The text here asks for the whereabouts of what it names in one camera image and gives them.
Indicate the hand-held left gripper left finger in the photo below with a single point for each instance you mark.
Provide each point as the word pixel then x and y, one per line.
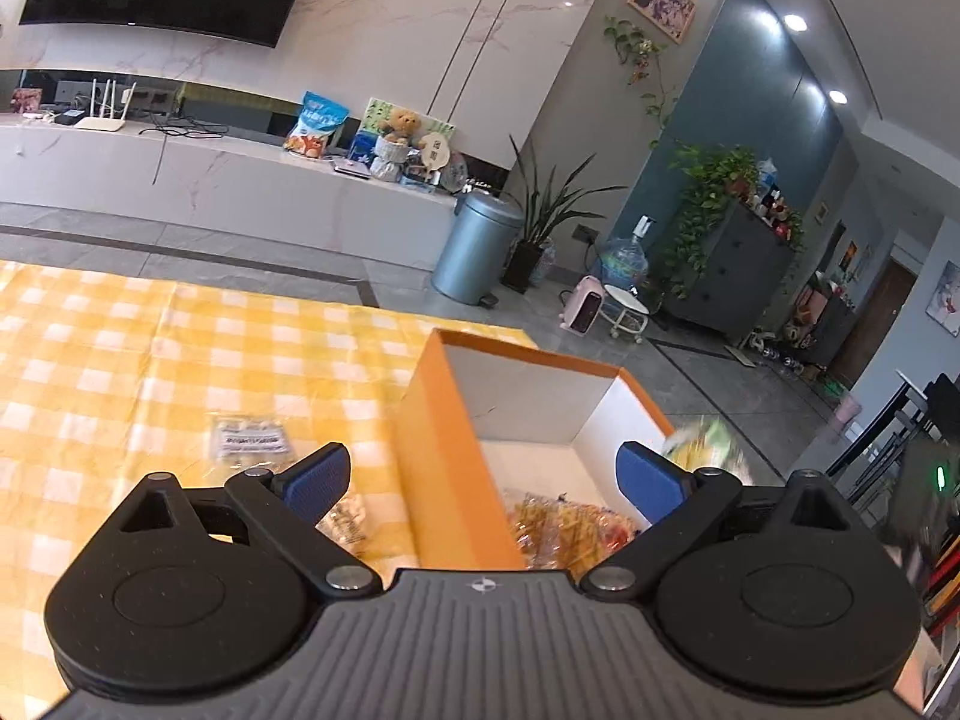
pixel 319 484

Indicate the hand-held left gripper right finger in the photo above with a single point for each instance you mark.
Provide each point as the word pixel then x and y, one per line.
pixel 649 484

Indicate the small beige snack packet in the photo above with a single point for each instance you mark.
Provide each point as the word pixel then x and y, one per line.
pixel 346 523

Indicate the green yellow snack packet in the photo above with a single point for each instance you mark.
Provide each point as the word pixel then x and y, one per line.
pixel 705 444

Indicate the clear white-label snack packet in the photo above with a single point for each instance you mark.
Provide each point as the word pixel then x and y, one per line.
pixel 251 439

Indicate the orange cardboard box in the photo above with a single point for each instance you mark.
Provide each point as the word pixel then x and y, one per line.
pixel 442 450

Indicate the person's right forearm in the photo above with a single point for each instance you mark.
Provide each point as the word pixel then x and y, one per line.
pixel 911 690

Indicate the black dining chair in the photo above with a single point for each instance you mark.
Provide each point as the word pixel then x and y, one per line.
pixel 892 412

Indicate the round white stool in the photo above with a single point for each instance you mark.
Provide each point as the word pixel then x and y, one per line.
pixel 626 311

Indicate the pink space heater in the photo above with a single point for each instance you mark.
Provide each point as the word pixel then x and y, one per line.
pixel 585 305

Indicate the brown door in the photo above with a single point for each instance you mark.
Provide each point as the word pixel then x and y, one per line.
pixel 870 322

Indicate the blue water jug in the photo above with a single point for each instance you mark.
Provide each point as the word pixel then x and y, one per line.
pixel 626 262

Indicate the grey drawer cabinet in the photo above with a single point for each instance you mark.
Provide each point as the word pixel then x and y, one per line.
pixel 731 274

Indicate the yellow checkered tablecloth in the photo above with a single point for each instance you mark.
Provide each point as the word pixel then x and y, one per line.
pixel 112 360

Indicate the bushy trailing green plant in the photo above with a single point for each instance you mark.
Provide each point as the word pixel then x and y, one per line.
pixel 705 217

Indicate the grey pedal trash can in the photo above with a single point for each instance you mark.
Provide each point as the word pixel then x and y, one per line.
pixel 476 251

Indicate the potted long-leaf plant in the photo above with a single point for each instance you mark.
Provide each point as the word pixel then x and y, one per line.
pixel 551 217

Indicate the toys on cabinet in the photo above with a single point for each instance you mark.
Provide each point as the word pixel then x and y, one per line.
pixel 776 202

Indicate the white marble media console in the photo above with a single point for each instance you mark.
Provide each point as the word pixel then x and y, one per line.
pixel 225 187

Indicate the round wooden paddle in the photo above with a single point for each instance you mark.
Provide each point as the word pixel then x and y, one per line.
pixel 437 150

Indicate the blue snack bag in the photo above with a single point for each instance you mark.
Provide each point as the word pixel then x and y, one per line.
pixel 315 127

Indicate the teddy bear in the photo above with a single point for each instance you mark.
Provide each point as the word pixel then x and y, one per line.
pixel 397 127

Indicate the green printed board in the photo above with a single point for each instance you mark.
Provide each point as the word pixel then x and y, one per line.
pixel 435 127

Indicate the hanging vine plant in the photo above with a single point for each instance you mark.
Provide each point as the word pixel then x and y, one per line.
pixel 645 67

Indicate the white router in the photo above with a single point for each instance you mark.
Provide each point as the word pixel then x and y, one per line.
pixel 105 120

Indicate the round ceiling light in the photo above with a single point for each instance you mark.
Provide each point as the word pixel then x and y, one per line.
pixel 795 21
pixel 837 96

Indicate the wall poster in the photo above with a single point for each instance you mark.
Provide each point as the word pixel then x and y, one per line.
pixel 949 300

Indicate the framed wall picture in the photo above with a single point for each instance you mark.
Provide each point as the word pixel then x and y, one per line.
pixel 661 1

